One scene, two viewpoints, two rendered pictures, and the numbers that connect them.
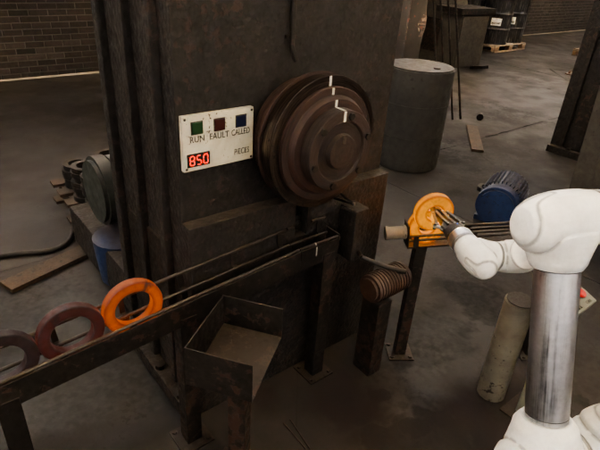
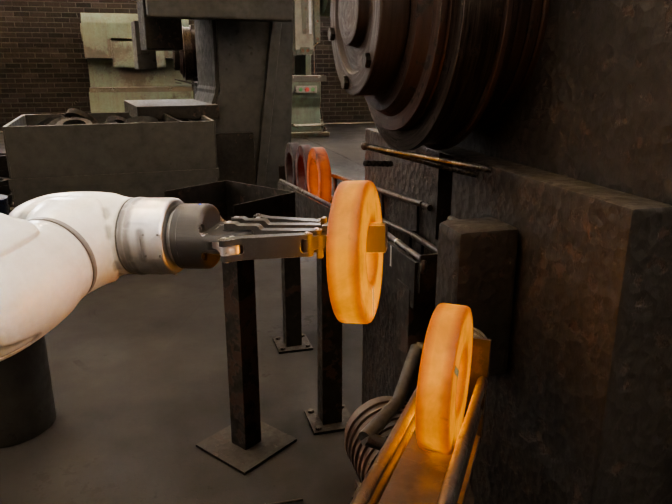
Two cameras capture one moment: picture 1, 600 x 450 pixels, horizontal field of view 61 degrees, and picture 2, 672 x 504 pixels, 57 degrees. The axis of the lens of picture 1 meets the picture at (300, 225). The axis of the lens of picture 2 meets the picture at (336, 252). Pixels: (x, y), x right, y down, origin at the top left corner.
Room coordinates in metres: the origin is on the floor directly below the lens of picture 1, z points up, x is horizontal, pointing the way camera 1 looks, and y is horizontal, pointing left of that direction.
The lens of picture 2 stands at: (2.06, -1.13, 1.03)
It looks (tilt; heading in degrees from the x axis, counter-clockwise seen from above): 17 degrees down; 115
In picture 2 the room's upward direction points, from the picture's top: straight up
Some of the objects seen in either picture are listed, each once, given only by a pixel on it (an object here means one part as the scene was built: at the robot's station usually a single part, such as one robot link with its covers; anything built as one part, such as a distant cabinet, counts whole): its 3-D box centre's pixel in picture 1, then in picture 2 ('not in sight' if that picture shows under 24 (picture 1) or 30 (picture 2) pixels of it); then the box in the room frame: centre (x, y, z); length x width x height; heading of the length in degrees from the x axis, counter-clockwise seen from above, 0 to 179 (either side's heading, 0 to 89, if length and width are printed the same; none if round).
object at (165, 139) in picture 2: not in sight; (119, 178); (-0.58, 1.61, 0.39); 1.03 x 0.83 x 0.79; 44
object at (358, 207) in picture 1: (351, 230); (475, 298); (1.88, -0.22, 0.68); 0.11 x 0.08 x 0.24; 40
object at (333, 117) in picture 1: (337, 150); (363, 7); (1.64, -0.11, 1.11); 0.28 x 0.06 x 0.28; 130
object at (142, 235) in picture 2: (462, 240); (160, 235); (1.58, -0.57, 0.83); 0.09 x 0.06 x 0.09; 104
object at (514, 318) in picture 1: (504, 348); not in sight; (1.70, -0.91, 0.26); 0.12 x 0.12 x 0.52
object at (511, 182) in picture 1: (504, 195); not in sight; (3.49, -1.49, 0.17); 0.57 x 0.31 x 0.34; 150
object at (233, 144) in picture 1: (218, 138); not in sight; (1.58, 0.28, 1.15); 0.26 x 0.02 x 0.18; 130
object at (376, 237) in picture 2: not in sight; (354, 238); (1.81, -0.52, 0.84); 0.07 x 0.01 x 0.03; 14
